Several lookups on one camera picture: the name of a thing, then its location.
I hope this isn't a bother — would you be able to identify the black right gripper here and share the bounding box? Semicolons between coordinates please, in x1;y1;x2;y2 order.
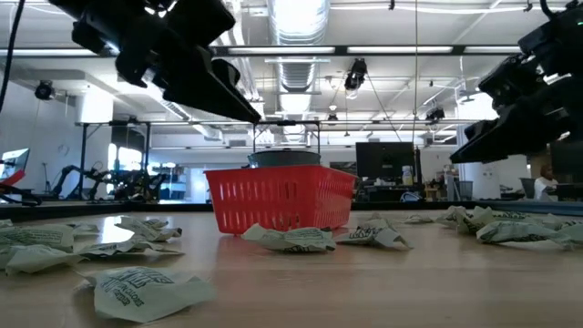
449;4;583;164

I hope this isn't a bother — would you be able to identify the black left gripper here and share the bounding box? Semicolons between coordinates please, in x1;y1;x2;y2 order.
47;0;263;124

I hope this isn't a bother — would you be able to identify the white round pillar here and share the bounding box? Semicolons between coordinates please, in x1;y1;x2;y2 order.
456;90;502;200

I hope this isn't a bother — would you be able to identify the person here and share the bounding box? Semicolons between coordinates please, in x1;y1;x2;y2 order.
533;164;559;201

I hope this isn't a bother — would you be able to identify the dark wide monitor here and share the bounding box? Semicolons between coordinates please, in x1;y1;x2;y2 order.
548;138;583;201

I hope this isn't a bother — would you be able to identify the black computer monitor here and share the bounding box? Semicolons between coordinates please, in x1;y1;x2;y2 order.
354;141;416;179

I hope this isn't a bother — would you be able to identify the black overhead light bar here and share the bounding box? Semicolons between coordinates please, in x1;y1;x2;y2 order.
0;44;525;57

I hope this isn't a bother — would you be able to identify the red plastic slotted basket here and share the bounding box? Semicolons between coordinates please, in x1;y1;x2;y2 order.
204;164;357;236

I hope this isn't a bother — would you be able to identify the black background robot rig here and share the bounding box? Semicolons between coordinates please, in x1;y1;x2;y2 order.
49;163;165;201

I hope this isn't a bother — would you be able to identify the tilted screen with red stripe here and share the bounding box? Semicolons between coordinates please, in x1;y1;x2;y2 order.
0;148;31;186

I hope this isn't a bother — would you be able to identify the silver ventilation duct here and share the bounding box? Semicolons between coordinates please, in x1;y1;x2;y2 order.
268;0;332;142

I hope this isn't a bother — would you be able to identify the thin hanging wire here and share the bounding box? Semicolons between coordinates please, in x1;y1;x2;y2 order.
412;0;419;145

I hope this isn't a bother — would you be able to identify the black hanging camera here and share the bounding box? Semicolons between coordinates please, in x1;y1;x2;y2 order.
344;57;368;91

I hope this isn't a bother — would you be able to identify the black metal stand frame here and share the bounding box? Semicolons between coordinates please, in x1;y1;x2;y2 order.
75;120;154;201

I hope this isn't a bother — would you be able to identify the black hanging cable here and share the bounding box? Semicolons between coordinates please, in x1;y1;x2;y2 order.
0;0;26;115

